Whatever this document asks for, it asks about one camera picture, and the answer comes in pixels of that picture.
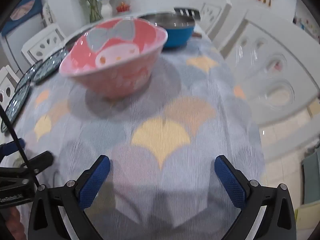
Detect blue steel bowl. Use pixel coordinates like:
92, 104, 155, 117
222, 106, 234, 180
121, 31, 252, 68
139, 12, 196, 49

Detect blue fridge cover cloth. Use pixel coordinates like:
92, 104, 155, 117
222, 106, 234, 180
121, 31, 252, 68
1, 0, 43, 37

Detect black cable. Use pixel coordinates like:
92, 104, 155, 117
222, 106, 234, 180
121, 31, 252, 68
0, 103, 41, 188

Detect red ornament jar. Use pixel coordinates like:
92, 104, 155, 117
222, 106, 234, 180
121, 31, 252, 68
116, 2, 130, 13

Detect white dining chair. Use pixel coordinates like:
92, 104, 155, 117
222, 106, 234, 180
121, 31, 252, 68
21, 23, 66, 66
0, 64, 20, 108

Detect white chair right near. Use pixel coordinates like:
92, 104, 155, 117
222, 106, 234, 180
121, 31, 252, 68
219, 8, 319, 127

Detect blue patterned plate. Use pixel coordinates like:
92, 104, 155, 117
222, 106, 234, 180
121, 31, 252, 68
15, 60, 43, 92
1, 83, 32, 125
32, 48, 68, 85

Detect white dining chair far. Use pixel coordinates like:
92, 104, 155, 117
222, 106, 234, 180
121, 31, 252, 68
0, 64, 20, 108

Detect white refrigerator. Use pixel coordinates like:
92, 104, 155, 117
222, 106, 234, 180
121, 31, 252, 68
1, 14, 44, 75

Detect white vase blue flowers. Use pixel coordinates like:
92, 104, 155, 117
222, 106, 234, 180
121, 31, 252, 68
97, 0, 113, 19

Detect scallop pattern tablecloth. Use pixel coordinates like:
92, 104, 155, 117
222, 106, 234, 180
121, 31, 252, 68
15, 38, 264, 239

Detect pink cartoon bowl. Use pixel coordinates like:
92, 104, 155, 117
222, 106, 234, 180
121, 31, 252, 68
59, 17, 168, 99

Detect white chair right far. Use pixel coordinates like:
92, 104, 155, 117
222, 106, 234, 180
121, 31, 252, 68
199, 0, 232, 41

